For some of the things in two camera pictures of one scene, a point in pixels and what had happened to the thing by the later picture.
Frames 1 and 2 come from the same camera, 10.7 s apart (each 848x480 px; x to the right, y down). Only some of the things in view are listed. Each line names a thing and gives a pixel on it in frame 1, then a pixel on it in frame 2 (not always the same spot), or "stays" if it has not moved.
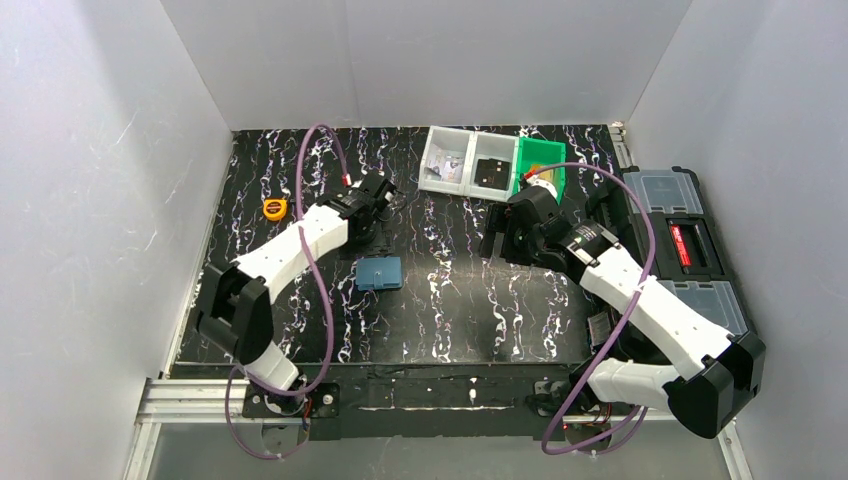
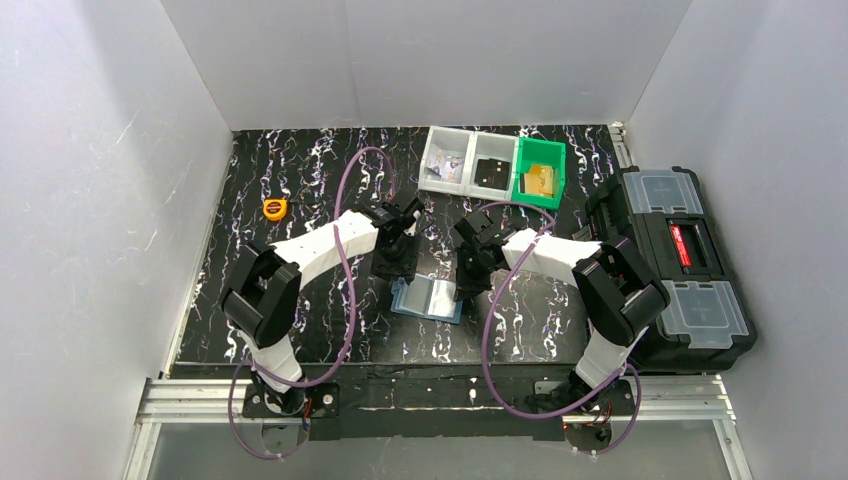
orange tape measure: (275, 209) stays
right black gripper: (500, 221) → (469, 275)
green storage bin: (541, 153) stays
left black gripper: (370, 221) → (392, 263)
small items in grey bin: (449, 170) stays
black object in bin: (492, 173) stays
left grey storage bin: (445, 160) stays
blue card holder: (378, 273) → (428, 297)
